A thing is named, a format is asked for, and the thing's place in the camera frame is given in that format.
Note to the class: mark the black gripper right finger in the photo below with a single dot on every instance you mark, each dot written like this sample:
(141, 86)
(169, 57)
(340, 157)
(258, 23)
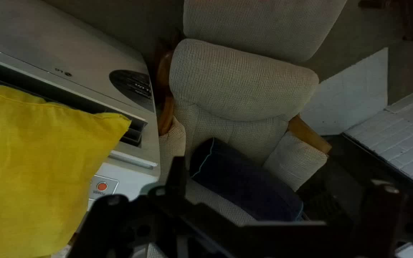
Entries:
(383, 219)

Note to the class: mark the yellow cloth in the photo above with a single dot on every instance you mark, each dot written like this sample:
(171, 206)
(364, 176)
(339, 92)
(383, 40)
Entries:
(29, 166)

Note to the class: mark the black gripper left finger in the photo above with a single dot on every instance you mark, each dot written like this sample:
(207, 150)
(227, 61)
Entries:
(108, 223)

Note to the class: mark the white portable air conditioner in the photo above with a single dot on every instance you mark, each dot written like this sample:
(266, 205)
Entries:
(72, 51)

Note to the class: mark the beige upholstered armchair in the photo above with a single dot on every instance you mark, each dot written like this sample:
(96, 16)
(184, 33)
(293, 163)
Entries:
(240, 80)

